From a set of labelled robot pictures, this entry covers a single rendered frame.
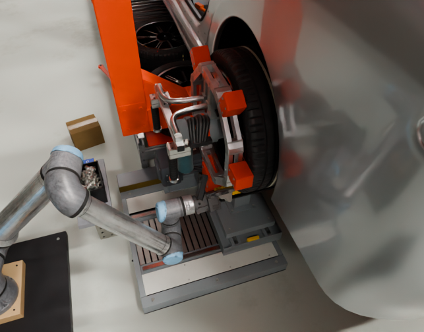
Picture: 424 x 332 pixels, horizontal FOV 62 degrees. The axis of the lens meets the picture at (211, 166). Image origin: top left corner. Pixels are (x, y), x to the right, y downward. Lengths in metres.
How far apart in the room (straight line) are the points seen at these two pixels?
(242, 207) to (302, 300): 0.61
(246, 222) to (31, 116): 2.10
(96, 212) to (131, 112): 0.82
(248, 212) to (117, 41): 1.15
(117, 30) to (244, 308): 1.54
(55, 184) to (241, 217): 1.12
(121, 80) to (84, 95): 1.57
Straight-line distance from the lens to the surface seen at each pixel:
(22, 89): 3.72
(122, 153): 2.77
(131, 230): 1.41
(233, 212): 2.05
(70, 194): 1.27
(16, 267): 1.96
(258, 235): 2.09
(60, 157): 1.35
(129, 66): 1.85
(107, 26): 1.75
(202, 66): 1.52
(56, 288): 1.89
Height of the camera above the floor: 1.90
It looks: 47 degrees down
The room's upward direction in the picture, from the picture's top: 1 degrees clockwise
